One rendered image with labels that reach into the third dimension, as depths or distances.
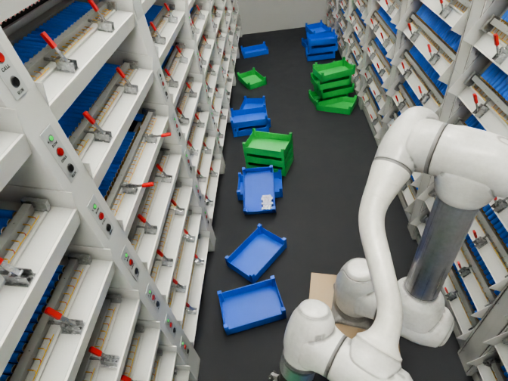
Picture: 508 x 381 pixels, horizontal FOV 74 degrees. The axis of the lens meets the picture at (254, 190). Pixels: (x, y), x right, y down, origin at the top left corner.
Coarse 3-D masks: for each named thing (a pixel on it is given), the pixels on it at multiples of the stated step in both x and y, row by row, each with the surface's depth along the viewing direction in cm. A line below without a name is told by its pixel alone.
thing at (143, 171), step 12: (144, 108) 134; (156, 108) 135; (168, 108) 135; (156, 120) 135; (168, 120) 138; (156, 132) 129; (144, 144) 123; (156, 144) 124; (144, 156) 118; (156, 156) 125; (144, 168) 114; (132, 180) 109; (144, 180) 111; (120, 204) 101; (132, 204) 102; (120, 216) 98; (132, 216) 101
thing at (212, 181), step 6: (216, 156) 240; (216, 162) 239; (210, 168) 224; (216, 168) 235; (210, 174) 228; (216, 174) 227; (210, 180) 225; (216, 180) 226; (210, 186) 221; (216, 186) 222; (210, 192) 217; (210, 198) 213; (210, 204) 208; (210, 210) 206; (210, 216) 202
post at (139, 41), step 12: (144, 24) 120; (132, 36) 117; (144, 36) 119; (120, 48) 120; (132, 48) 120; (144, 48) 120; (156, 60) 129; (156, 72) 128; (156, 84) 129; (156, 96) 132; (168, 132) 144; (180, 144) 151; (180, 168) 157; (192, 168) 167; (192, 192) 168; (192, 204) 174; (204, 204) 186; (204, 216) 184; (204, 228) 186
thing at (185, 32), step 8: (184, 0) 177; (184, 24) 180; (184, 32) 183; (192, 64) 195; (192, 72) 198; (200, 72) 200; (200, 96) 208; (208, 120) 220; (208, 128) 224; (216, 136) 233; (216, 144) 233; (216, 152) 238; (224, 160) 254; (224, 168) 252
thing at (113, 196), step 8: (152, 112) 134; (144, 120) 129; (144, 128) 126; (152, 128) 129; (136, 144) 118; (136, 152) 117; (128, 160) 112; (136, 160) 114; (128, 168) 110; (120, 176) 106; (128, 176) 108; (112, 192) 101; (112, 200) 98; (120, 200) 101
